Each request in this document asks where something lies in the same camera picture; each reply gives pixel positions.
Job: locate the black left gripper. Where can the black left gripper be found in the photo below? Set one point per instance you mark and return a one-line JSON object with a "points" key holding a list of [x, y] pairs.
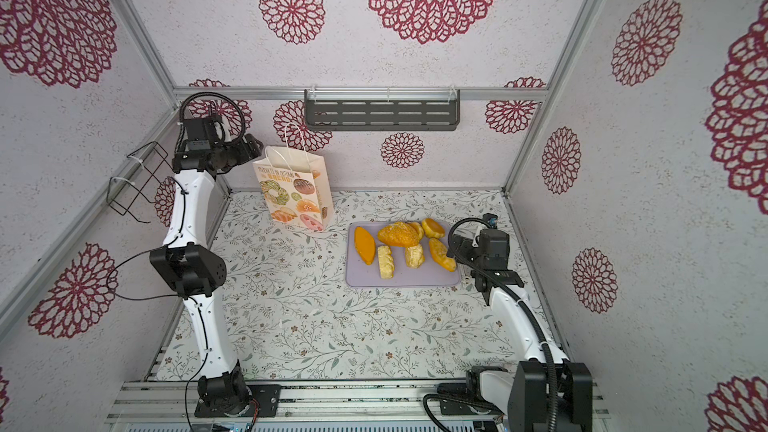
{"points": [[244, 153]]}

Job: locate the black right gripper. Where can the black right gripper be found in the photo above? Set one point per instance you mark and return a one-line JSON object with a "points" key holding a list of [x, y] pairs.
{"points": [[466, 244]]}

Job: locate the printed paper bakery bag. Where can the printed paper bakery bag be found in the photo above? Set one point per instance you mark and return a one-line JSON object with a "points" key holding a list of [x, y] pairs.
{"points": [[296, 187]]}

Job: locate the pale yellow fake bread stick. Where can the pale yellow fake bread stick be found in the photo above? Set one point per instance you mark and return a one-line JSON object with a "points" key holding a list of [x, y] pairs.
{"points": [[385, 262]]}

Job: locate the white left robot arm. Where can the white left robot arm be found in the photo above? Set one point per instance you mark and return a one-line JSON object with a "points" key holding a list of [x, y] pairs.
{"points": [[195, 273]]}

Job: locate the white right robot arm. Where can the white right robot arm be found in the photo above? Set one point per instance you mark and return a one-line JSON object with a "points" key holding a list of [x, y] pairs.
{"points": [[547, 391]]}

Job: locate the orange fake croissant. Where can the orange fake croissant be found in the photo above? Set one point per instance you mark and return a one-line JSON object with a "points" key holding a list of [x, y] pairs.
{"points": [[439, 254]]}

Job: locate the round orange fake bun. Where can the round orange fake bun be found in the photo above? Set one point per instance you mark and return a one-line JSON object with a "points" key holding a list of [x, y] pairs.
{"points": [[432, 228]]}

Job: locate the small pale fake bread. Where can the small pale fake bread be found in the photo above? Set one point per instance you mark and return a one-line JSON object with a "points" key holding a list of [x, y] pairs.
{"points": [[414, 256]]}

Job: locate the large orange twisted bread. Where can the large orange twisted bread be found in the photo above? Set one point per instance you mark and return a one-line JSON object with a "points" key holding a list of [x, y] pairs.
{"points": [[399, 234]]}

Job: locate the orange oval fake bread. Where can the orange oval fake bread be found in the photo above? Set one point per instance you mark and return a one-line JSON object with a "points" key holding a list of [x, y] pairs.
{"points": [[365, 245]]}

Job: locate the lavender cutting board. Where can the lavender cutting board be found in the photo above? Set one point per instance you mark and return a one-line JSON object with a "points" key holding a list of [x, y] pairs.
{"points": [[359, 274]]}

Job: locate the black wire wall basket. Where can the black wire wall basket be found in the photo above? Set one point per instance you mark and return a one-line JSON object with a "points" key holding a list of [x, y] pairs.
{"points": [[130, 190]]}

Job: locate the grey wall shelf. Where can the grey wall shelf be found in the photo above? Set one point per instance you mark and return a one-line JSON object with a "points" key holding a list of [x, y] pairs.
{"points": [[385, 110]]}

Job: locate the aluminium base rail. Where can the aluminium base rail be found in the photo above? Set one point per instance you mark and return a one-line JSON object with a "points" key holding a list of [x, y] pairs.
{"points": [[286, 401]]}

